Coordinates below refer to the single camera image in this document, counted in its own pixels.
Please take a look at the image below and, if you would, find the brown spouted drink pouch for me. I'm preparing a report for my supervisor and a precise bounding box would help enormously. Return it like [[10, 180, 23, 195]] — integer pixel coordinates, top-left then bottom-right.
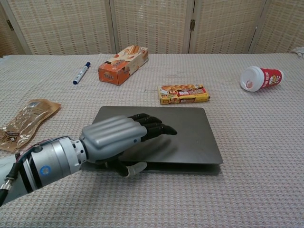
[[0, 98, 62, 153]]

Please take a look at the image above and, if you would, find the orange biscuit box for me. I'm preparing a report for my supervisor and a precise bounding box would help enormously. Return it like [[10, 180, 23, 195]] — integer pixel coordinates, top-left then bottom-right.
[[98, 46, 150, 86]]

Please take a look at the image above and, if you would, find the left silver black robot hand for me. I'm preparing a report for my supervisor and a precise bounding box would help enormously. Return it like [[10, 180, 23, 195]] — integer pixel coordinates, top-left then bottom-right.
[[78, 113, 178, 178]]

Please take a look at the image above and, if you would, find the woven folding screen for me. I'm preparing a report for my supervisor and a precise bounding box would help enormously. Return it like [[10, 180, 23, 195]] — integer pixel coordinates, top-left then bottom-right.
[[0, 0, 304, 57]]

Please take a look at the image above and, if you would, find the red white paper cup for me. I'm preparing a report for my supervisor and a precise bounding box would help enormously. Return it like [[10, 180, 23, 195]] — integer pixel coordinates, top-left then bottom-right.
[[239, 66, 285, 93]]

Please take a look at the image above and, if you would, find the beige woven tablecloth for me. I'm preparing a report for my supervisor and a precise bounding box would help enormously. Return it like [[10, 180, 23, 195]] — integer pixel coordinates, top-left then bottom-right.
[[0, 47, 304, 228]]

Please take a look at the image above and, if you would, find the yellow curry box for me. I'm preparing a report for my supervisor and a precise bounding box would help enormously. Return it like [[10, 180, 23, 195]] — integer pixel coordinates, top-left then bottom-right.
[[157, 83, 211, 105]]

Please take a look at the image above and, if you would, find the silver apple laptop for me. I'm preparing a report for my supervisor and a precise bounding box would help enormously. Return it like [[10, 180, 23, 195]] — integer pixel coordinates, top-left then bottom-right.
[[80, 105, 224, 175]]

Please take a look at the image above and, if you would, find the blue white marker pen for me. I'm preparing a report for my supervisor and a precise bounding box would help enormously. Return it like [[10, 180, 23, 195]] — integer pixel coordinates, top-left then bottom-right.
[[73, 61, 92, 85]]

